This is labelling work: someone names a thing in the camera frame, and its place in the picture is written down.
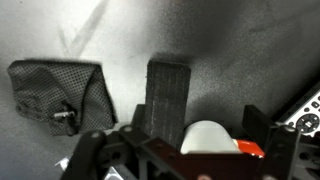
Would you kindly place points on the silver black remote control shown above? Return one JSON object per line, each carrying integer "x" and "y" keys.
{"x": 310, "y": 116}

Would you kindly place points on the black foam block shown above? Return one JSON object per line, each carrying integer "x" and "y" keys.
{"x": 166, "y": 100}

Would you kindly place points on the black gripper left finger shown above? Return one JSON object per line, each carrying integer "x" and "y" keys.
{"x": 90, "y": 150}

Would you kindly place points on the black mesh pouch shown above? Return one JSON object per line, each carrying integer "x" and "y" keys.
{"x": 50, "y": 90}

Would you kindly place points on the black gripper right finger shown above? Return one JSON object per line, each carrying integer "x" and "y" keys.
{"x": 283, "y": 150}

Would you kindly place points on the white mug orange interior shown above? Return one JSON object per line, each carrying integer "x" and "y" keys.
{"x": 206, "y": 138}

